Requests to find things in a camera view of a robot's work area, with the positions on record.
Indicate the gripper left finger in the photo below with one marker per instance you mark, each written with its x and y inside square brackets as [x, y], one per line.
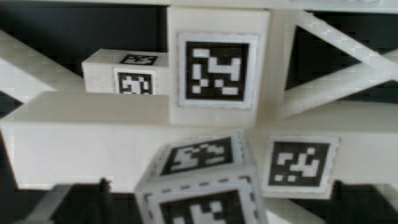
[74, 204]

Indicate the white chair back frame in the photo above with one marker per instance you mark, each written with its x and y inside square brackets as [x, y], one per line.
[83, 136]

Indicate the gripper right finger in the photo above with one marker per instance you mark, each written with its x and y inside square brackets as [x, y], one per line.
[361, 206]

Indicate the white chair seat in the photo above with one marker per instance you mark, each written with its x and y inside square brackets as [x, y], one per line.
[217, 43]

